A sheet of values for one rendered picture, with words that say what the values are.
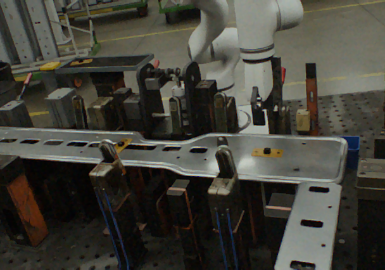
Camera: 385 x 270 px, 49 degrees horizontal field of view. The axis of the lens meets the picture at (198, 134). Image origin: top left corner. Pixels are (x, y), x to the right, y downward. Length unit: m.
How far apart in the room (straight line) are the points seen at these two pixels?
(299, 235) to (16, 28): 5.07
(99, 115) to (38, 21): 4.11
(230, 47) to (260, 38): 0.73
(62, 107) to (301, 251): 1.02
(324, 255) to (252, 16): 0.52
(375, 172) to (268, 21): 0.40
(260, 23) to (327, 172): 0.39
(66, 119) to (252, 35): 0.84
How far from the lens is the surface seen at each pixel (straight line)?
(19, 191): 1.47
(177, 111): 1.36
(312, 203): 0.98
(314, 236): 0.90
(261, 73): 1.02
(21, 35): 5.66
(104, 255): 1.43
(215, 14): 1.51
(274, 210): 1.00
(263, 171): 1.10
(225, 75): 1.76
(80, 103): 1.55
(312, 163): 1.11
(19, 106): 1.81
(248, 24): 0.99
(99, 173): 1.15
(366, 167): 0.99
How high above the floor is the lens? 1.60
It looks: 27 degrees down
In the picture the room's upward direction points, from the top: 10 degrees counter-clockwise
